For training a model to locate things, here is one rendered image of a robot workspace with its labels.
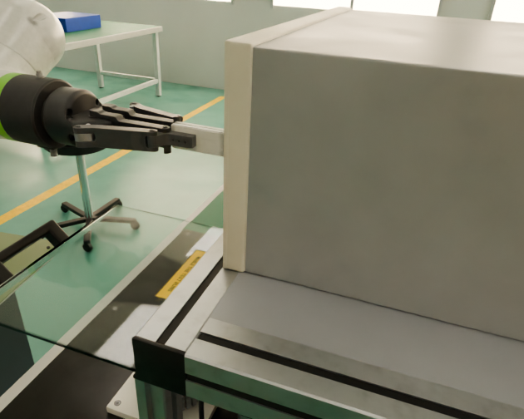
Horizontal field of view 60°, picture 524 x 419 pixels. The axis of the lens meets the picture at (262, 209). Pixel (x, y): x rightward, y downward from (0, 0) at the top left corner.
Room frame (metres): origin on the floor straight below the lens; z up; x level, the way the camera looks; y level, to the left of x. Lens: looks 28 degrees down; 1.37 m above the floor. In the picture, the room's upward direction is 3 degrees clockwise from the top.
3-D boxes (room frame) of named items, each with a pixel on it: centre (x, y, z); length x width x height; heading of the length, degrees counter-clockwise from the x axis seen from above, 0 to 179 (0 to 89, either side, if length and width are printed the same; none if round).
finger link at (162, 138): (0.50, 0.11, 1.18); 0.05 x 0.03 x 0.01; 72
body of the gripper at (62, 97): (0.57, 0.23, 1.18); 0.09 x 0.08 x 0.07; 72
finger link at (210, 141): (0.51, 0.08, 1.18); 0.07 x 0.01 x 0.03; 72
